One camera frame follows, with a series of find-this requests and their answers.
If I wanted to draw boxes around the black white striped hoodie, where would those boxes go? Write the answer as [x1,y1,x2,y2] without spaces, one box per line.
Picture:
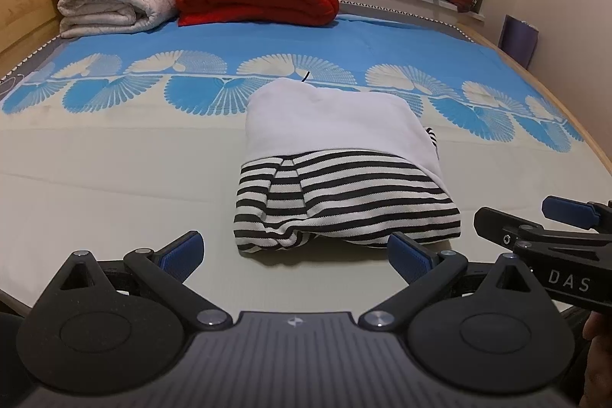
[233,71,462,253]

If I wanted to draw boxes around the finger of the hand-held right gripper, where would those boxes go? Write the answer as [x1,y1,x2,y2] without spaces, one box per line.
[542,196,612,229]
[473,207,550,253]

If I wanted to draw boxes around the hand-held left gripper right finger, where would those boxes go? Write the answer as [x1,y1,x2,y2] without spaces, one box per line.
[358,232,558,333]

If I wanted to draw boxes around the white textured folded quilt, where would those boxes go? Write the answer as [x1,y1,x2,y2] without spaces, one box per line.
[57,0,181,39]

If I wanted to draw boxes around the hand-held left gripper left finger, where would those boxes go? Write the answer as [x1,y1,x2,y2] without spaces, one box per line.
[33,230,234,333]

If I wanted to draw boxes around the purple paper bag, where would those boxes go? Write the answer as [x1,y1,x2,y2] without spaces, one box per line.
[497,13,541,70]

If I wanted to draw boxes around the blue feather print bedsheet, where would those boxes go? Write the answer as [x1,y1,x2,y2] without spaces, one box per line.
[0,13,612,308]

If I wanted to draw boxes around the person's right hand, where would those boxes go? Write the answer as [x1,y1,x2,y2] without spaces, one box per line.
[582,311,612,371]

